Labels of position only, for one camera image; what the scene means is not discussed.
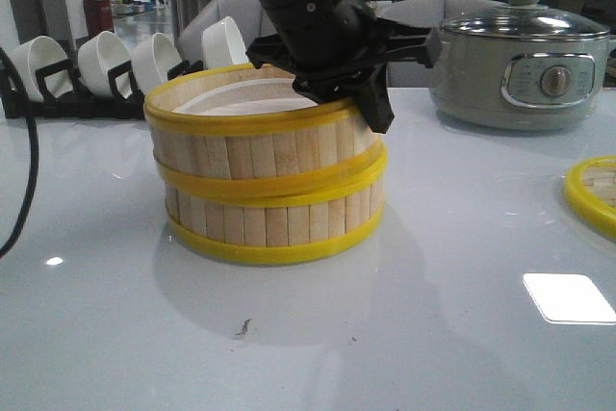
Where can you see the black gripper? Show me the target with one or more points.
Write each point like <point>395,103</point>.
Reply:
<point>340,48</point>

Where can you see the bamboo steamer tier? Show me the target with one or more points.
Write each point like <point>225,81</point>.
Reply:
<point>240,132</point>
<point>291,230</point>

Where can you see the yellow bamboo steamer lid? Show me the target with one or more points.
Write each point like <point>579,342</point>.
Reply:
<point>589,190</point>

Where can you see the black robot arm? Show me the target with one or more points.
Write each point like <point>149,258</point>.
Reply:
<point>341,48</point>

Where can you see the grey chair left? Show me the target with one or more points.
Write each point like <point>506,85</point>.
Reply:
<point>249,16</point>

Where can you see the grey chair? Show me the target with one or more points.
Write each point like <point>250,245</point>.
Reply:
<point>249,16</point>
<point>423,14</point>

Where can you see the grey chair right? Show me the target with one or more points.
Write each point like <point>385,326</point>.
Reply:
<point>423,14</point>

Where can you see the white bowl right end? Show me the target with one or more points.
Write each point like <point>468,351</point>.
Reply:
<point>223,44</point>

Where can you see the white bowl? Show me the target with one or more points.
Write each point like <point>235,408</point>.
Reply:
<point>151,61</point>
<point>35,54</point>
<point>96,57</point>

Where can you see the grey electric cooking pot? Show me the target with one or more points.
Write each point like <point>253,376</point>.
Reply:
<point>515,84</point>

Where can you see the glass pot lid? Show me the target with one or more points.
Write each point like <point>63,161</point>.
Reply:
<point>525,19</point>

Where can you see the red bin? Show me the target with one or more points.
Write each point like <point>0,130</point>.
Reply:
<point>99,18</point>

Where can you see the black bowl rack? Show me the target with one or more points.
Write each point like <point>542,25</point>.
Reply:
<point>125,103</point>

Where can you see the white bowl far left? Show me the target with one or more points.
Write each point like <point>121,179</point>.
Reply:
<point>35,54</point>

